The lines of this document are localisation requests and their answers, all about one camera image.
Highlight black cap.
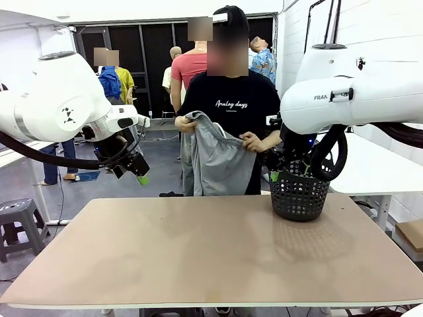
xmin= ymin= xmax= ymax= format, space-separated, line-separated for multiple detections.
xmin=213 ymin=5 xmax=249 ymax=32

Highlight mannequin in red top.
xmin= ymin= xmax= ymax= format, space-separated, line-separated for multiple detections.
xmin=171 ymin=16 xmax=214 ymax=113

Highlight black perforated plastic basket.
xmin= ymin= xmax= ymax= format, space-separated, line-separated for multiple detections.
xmin=269 ymin=158 xmax=331 ymax=222

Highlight large white side table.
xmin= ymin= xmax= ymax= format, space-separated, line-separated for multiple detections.
xmin=330 ymin=123 xmax=423 ymax=232

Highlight person in black T-shirt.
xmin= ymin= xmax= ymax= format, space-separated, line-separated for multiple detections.
xmin=176 ymin=19 xmax=282 ymax=196

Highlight brown cardboard box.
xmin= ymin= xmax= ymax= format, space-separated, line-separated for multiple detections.
xmin=395 ymin=219 xmax=423 ymax=262

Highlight person's right hand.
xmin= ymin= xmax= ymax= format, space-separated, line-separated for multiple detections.
xmin=174 ymin=115 xmax=196 ymax=134

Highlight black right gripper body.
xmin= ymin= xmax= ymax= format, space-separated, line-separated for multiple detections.
xmin=264 ymin=127 xmax=318 ymax=171

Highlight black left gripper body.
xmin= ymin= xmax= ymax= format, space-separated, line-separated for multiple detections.
xmin=95 ymin=130 xmax=150 ymax=179

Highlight person's left hand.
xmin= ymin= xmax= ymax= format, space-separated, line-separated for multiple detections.
xmin=238 ymin=131 xmax=265 ymax=153

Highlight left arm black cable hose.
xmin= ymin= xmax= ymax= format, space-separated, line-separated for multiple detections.
xmin=0 ymin=131 xmax=138 ymax=171

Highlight mannequin in yellow shirt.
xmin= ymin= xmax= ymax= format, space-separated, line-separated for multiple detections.
xmin=112 ymin=49 xmax=136 ymax=105

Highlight grey plastic stool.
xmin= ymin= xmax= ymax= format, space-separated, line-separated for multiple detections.
xmin=0 ymin=197 xmax=51 ymax=264

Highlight grey training pants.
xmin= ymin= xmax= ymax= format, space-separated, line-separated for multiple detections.
xmin=180 ymin=111 xmax=258 ymax=197

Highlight white sheet on black stand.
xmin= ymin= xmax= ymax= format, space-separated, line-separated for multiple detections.
xmin=305 ymin=0 xmax=343 ymax=53

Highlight person's left forearm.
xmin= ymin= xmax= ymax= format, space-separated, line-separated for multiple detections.
xmin=260 ymin=130 xmax=284 ymax=153

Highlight mannequin in patterned blue shirt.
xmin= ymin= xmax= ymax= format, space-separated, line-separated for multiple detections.
xmin=249 ymin=36 xmax=277 ymax=85

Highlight mannequin legs blue jeans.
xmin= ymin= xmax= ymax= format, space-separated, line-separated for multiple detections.
xmin=42 ymin=138 xmax=79 ymax=186

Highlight beige mannequin cream shirt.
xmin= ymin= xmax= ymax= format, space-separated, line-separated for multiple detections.
xmin=161 ymin=46 xmax=183 ymax=112

